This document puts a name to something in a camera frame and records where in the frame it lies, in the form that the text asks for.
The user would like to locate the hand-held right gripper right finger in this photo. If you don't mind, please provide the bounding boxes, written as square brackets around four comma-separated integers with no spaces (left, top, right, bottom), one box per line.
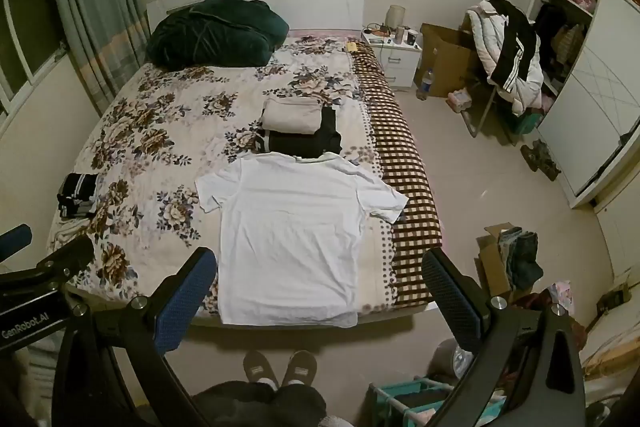
[421,248,586,427]

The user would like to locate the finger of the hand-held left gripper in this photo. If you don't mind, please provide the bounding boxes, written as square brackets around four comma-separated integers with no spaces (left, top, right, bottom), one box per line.
[0,224,33,260]
[35,234,96,288]

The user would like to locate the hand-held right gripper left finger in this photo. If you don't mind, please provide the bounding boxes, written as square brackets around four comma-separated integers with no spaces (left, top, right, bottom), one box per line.
[52,247,218,427]

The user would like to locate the white T-shirt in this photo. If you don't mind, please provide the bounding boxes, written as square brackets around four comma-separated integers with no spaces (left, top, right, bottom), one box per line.
[194,152,410,327]

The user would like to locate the black white striped folded clothes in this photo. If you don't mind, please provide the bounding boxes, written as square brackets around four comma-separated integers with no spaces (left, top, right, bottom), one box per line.
[56,173,101,221]

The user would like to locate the dark clothes bundle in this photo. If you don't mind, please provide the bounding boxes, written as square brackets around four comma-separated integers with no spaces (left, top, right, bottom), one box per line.
[500,228,545,291]

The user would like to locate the dark hanging clothes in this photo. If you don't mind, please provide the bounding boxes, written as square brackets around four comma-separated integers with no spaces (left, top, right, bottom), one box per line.
[532,2,568,68]

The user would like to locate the small cardboard box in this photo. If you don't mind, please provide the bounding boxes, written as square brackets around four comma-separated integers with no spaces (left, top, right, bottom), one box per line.
[475,223,531,303]

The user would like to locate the grey round container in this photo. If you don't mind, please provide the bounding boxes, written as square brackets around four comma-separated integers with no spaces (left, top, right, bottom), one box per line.
[431,338,473,380]

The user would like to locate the grey slipper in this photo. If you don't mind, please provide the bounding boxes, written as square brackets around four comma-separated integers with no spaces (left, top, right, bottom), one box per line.
[242,349,281,390]
[282,349,319,388]

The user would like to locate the teal rack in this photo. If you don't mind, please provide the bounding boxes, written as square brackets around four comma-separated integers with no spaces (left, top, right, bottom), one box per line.
[369,377,506,427]

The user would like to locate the pink printed bag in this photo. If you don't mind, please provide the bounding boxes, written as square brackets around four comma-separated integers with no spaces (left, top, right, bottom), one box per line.
[547,279,574,308]

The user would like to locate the brown checked blanket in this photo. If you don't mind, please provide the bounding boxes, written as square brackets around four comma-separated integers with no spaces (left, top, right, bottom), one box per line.
[350,42,443,309]

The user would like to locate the person's legs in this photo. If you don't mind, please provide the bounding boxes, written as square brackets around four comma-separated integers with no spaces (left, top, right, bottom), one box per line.
[192,382,328,427]

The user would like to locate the floral bedsheet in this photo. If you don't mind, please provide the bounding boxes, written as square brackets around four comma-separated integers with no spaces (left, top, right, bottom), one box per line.
[47,29,396,323]

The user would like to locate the dark fuzzy slipper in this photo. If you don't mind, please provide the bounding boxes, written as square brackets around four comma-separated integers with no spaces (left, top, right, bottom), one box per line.
[520,139,547,168]
[536,154,562,182]

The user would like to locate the metal folding chair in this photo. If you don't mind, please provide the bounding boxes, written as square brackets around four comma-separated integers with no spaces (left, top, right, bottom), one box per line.
[460,77,521,140]

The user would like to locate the green plastic bin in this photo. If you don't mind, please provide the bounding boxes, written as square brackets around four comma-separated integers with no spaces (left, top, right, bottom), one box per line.
[510,107,544,136]

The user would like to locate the window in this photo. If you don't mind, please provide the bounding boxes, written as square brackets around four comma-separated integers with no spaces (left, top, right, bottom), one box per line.
[0,0,69,118]

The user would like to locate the black folded garment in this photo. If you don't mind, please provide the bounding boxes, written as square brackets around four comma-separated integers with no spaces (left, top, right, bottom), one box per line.
[254,107,343,158]

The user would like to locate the pink tissue pack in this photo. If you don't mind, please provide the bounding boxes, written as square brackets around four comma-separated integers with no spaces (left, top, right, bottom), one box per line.
[446,89,473,112]

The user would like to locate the plastic water bottle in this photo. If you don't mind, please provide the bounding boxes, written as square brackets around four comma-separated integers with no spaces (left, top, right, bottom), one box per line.
[416,68,435,101]

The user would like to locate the large open cardboard box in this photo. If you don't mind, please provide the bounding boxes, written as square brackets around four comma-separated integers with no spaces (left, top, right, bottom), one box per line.
[412,23,482,98]

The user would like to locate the white nightstand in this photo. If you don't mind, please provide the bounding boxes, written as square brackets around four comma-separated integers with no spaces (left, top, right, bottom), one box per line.
[361,29,423,92]

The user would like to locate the white wardrobe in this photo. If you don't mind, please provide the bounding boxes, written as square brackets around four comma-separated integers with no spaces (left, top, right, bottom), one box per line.
[525,0,640,210]

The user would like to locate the black white striped bag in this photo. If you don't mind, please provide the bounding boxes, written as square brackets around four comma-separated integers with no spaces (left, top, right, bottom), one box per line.
[467,0,544,115]

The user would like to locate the black pants with white stripes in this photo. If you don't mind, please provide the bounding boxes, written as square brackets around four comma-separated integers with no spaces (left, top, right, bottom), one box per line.
[487,0,539,92]

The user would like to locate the dark green blanket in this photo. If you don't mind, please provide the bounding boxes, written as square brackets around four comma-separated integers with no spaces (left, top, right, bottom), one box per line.
[146,0,291,70]

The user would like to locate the white bed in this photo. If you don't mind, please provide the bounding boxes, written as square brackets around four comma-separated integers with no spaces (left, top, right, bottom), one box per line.
[47,0,446,328]

